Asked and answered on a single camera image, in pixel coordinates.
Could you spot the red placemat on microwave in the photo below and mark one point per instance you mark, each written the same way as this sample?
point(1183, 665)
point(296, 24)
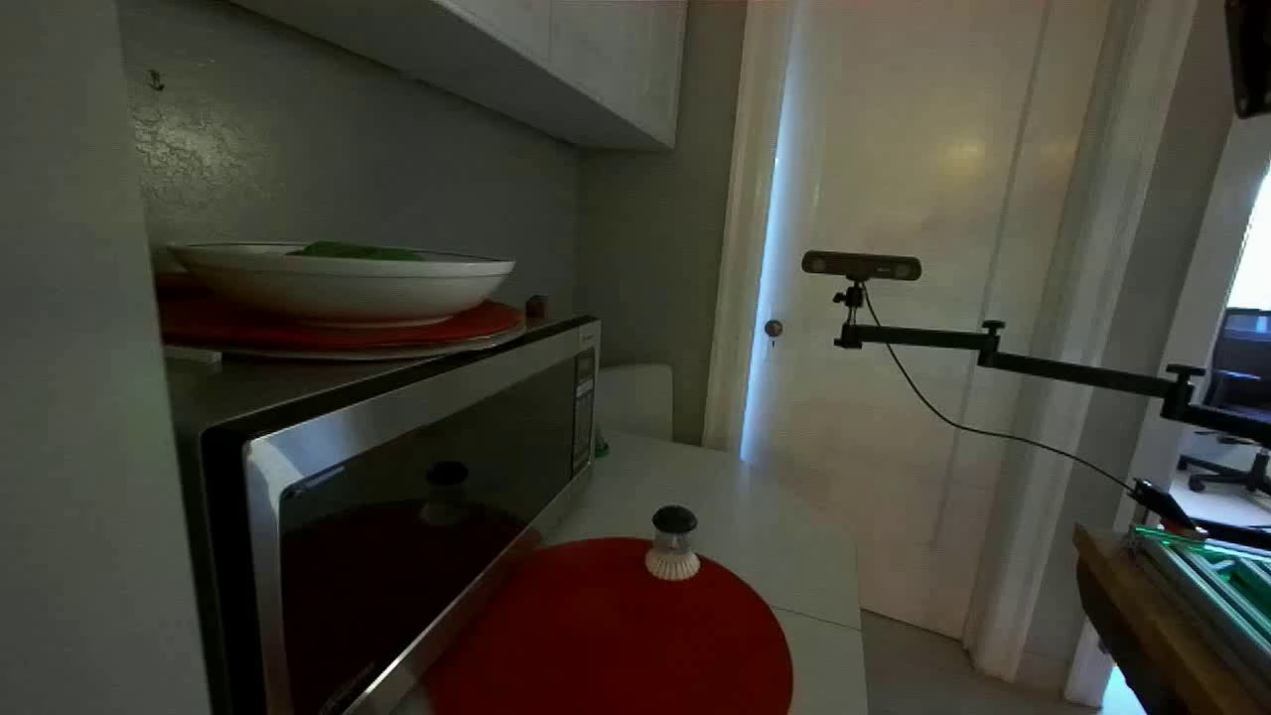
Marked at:
point(218, 323)

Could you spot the white bowl on microwave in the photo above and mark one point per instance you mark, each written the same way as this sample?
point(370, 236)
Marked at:
point(342, 286)

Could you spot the red round placemat on counter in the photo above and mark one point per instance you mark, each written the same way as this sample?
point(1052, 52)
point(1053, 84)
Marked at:
point(584, 631)

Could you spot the white upper cabinet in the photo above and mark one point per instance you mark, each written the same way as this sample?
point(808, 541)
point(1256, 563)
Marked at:
point(592, 73)

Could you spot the green item in bowl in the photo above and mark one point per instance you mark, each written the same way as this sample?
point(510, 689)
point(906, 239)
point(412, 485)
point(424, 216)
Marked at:
point(363, 253)

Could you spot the white door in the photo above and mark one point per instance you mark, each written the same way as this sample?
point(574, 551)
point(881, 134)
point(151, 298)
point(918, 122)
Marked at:
point(947, 134)

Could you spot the black office chair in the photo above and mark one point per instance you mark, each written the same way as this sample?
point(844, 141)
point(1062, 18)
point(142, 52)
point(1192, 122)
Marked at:
point(1236, 382)

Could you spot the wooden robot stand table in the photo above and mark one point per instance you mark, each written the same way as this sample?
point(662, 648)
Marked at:
point(1174, 654)

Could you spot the black camera on boom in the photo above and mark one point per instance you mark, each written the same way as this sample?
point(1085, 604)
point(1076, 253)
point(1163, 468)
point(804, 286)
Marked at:
point(864, 267)

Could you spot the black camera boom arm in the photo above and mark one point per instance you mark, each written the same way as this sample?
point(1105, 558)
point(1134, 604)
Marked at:
point(1174, 392)

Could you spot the green lit aluminium base frame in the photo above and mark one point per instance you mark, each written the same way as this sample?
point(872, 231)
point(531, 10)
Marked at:
point(1226, 580)

